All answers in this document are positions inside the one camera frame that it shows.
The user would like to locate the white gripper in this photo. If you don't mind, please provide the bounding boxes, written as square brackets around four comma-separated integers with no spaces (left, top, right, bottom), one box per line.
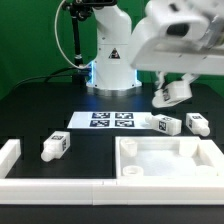
[129,18,224,89]

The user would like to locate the white square tabletop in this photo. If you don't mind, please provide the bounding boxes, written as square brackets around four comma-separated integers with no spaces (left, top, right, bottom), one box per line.
[115,136,224,178]

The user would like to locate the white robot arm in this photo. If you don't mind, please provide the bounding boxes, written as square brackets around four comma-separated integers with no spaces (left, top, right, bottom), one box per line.
[87,0,224,95]

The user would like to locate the white marker sheet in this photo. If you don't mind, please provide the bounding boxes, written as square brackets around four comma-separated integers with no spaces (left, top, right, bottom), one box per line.
[68,112,153,129]

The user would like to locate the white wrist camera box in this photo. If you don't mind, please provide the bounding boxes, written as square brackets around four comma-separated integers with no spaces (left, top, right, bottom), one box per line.
[145,0,209,40]

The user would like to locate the white U-shaped fence frame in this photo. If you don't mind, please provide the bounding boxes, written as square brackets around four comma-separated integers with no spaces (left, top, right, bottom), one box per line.
[0,140,224,205]

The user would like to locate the black camera stand pole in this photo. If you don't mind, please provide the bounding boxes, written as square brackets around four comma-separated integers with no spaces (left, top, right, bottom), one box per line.
[62,1,87,86]

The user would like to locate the black cables on table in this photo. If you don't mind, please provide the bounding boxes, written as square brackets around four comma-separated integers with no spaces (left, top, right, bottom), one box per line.
[6,66,91,96]

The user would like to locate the white cable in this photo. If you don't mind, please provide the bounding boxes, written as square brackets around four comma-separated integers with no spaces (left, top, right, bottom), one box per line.
[54,0,91,70]

